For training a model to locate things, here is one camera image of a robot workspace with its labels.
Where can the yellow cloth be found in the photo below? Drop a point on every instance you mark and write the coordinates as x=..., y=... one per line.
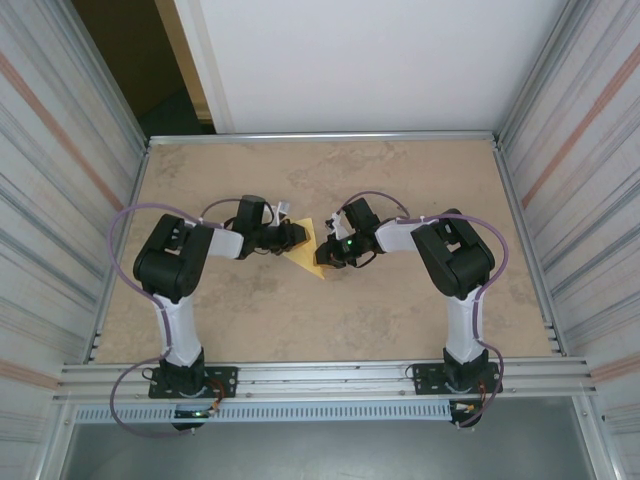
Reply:
x=305, y=260

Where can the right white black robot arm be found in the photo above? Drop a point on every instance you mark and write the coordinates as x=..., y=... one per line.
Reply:
x=455, y=255

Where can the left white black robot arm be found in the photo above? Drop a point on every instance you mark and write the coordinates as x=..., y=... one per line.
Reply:
x=172, y=260

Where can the grey metal shelf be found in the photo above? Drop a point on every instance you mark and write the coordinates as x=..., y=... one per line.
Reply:
x=325, y=450

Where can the long aluminium table edge rail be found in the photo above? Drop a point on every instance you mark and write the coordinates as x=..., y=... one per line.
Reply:
x=325, y=136

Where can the wide aluminium mounting rail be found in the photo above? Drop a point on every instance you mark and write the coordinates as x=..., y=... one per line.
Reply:
x=325, y=372

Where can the aluminium side rail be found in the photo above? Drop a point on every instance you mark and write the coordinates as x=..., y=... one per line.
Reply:
x=510, y=175
x=139, y=175

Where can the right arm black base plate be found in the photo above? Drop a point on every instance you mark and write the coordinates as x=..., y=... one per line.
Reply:
x=425, y=377

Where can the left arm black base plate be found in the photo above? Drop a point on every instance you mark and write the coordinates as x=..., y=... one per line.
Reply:
x=222, y=381

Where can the white door frame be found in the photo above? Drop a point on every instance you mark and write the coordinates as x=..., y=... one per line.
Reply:
x=206, y=65

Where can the ribbed translucent enclosure panel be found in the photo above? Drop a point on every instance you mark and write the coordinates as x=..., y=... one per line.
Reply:
x=50, y=175
x=590, y=175

